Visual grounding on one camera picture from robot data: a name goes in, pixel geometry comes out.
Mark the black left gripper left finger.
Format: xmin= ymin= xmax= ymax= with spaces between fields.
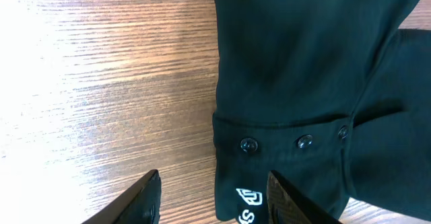
xmin=83 ymin=170 xmax=162 ymax=224

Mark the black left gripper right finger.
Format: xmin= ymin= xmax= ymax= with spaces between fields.
xmin=267 ymin=171 xmax=341 ymax=224

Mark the black polo shirt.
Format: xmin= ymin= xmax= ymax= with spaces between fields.
xmin=213 ymin=0 xmax=430 ymax=223

